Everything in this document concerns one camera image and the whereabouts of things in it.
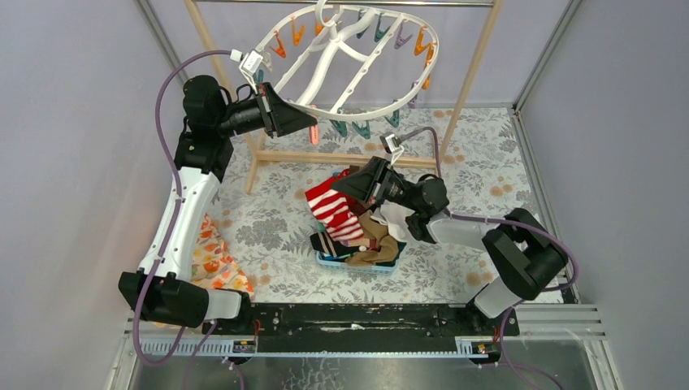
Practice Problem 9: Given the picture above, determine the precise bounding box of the floral patterned table mat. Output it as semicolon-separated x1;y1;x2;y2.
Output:
209;107;540;303

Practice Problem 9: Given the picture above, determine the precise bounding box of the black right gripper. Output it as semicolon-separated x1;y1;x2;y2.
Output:
330;157;421;213

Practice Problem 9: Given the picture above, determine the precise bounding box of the white oval clip hanger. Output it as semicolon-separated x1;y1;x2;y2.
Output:
252;9;427;126

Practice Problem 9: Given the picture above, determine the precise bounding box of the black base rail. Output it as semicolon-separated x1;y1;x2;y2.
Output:
202;303;520;353

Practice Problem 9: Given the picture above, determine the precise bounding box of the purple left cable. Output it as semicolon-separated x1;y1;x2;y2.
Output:
132;49;232;368

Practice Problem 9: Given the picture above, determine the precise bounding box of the purple cable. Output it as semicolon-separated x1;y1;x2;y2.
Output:
132;49;232;368
401;127;580;390

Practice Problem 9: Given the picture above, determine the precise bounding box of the blue plastic sock basket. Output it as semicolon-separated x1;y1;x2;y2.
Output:
306;167;405;275

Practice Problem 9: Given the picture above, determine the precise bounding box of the teal clothes peg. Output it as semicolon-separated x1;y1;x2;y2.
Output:
329;119;348;137

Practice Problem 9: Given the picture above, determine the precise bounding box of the orange floral cloth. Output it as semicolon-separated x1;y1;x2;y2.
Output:
145;214;256;329

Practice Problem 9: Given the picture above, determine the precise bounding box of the wooden drying rack frame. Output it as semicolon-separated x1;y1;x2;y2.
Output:
184;1;503;194

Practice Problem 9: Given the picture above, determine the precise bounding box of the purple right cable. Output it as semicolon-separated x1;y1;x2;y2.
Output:
401;127;580;390

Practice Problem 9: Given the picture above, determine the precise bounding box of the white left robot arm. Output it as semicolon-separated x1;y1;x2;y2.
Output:
118;75;317;334

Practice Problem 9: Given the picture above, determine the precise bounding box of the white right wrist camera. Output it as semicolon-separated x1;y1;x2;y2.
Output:
379;132;405;166

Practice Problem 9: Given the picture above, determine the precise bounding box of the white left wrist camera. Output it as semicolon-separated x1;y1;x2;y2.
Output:
229;49;263;82

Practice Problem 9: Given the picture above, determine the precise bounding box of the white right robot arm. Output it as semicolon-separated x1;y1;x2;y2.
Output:
332;157;571;335

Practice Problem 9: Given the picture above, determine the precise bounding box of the tan brown sock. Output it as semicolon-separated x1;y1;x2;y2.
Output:
345;210;400;267

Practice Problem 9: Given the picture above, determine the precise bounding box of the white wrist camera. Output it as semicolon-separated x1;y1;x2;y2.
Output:
379;132;405;166
229;49;263;82

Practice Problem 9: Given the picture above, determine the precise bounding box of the red white striped sock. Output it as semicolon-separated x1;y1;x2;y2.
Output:
305;176;364;242

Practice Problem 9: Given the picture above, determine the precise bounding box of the pink clothes peg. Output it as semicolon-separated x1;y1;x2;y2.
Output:
309;123;319;145

